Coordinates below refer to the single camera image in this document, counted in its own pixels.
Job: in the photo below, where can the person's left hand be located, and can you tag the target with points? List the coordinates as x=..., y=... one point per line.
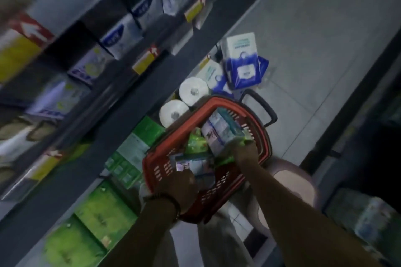
x=177, y=190

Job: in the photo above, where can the person's right hand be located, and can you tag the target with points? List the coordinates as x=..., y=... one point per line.
x=247, y=154

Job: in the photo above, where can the person's left fingers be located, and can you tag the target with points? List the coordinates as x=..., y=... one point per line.
x=188, y=175

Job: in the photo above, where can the person's right fingers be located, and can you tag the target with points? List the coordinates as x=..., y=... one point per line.
x=242, y=148

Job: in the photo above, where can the purple and white packet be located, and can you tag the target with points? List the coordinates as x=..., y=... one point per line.
x=191, y=163

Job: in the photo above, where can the white and teal tissue pack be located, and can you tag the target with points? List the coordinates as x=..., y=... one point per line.
x=221, y=132

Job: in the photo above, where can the person's right forearm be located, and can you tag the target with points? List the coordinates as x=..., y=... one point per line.
x=291, y=216

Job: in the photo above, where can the person's left forearm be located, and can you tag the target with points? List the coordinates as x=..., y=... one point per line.
x=147, y=235

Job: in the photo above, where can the red plastic shopping basket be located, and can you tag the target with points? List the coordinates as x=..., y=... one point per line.
x=244, y=113

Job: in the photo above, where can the bright green packet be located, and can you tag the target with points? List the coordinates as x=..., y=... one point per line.
x=195, y=141

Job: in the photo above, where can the pink plastic stool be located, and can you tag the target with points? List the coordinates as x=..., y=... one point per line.
x=294, y=182

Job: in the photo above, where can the white toilet paper roll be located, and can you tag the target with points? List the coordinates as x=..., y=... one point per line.
x=173, y=113
x=194, y=91

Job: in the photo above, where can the small blue packet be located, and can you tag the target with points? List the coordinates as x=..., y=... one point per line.
x=223, y=87

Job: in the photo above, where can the person's light trousers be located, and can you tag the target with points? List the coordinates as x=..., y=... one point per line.
x=219, y=241

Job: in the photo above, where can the blue and white tissue pack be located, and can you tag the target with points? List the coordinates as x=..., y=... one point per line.
x=241, y=63

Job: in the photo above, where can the grey metal store shelf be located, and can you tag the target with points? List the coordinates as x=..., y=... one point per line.
x=103, y=138

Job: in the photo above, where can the dark store shelf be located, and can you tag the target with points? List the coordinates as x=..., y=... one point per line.
x=360, y=126

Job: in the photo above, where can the yellow and red price tag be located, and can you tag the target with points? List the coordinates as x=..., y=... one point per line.
x=144, y=60
x=195, y=9
x=22, y=47
x=47, y=165

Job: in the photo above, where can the wrapped toilet paper multipack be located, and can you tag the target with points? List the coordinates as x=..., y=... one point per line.
x=366, y=220

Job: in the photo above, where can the white and purple tissue pack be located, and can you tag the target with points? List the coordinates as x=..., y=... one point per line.
x=89, y=66
x=58, y=99

